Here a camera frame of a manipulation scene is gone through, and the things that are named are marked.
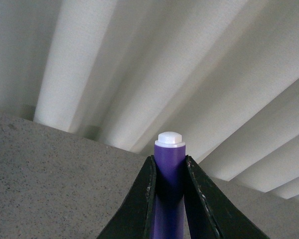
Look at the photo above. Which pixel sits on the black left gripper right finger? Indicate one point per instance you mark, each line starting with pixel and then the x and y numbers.
pixel 210 214

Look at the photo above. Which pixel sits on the white curtain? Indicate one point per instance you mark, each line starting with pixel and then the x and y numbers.
pixel 222 73

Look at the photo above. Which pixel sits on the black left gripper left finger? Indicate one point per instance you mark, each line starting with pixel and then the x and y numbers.
pixel 134 217

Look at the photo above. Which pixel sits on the purple pen white cap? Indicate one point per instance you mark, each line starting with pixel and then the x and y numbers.
pixel 168 209

